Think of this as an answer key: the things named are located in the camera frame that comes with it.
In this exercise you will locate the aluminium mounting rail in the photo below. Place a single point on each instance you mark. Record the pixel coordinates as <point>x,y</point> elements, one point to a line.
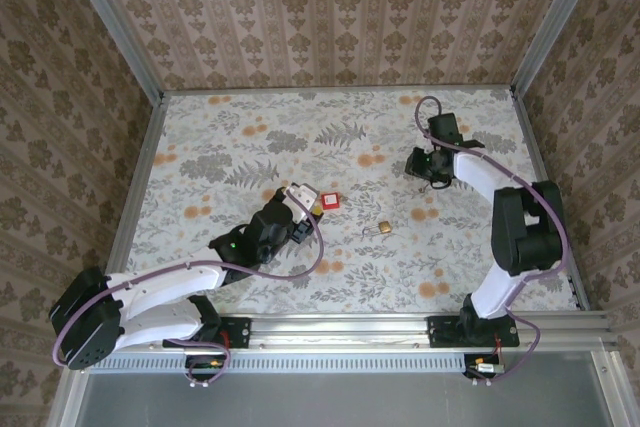
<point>340,332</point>

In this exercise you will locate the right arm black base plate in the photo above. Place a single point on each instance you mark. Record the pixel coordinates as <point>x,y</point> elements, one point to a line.
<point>440,332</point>

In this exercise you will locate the aluminium frame post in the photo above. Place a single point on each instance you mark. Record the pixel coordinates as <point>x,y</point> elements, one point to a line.
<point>112,27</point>
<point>552,17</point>

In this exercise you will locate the left aluminium frame post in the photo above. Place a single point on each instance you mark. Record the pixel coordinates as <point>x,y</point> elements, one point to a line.
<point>112,27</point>

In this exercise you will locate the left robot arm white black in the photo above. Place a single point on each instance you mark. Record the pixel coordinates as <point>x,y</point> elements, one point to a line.
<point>150,287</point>

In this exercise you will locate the back aluminium table rail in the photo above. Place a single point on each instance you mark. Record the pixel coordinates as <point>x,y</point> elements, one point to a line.
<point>340,89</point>

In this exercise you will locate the left side aluminium table rail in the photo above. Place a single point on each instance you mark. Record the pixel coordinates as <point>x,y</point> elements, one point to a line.
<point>145,162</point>

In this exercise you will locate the floral table cover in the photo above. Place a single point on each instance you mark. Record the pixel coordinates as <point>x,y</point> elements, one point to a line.
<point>250,147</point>

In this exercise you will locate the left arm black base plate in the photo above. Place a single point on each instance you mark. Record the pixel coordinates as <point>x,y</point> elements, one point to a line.
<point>241,332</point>

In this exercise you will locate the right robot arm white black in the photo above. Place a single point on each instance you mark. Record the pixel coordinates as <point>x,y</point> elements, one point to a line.
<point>520,232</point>

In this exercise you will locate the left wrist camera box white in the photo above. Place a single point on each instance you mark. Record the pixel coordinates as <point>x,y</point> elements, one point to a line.
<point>302,199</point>

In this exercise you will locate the aluminium table rail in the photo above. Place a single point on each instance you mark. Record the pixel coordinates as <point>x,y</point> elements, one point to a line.
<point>145,162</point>
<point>340,89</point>
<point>530,147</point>

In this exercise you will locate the grey metal panel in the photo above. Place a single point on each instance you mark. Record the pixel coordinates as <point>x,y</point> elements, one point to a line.
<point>325,402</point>

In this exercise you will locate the red padlock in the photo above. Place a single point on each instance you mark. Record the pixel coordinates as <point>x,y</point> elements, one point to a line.
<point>330,201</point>

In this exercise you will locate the right aluminium frame post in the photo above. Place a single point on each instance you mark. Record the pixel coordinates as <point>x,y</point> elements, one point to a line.
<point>552,17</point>

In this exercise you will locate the brass padlock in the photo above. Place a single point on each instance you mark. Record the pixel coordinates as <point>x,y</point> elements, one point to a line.
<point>385,227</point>

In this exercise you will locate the right side aluminium table rail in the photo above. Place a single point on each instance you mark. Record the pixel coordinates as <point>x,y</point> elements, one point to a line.
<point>530,147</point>

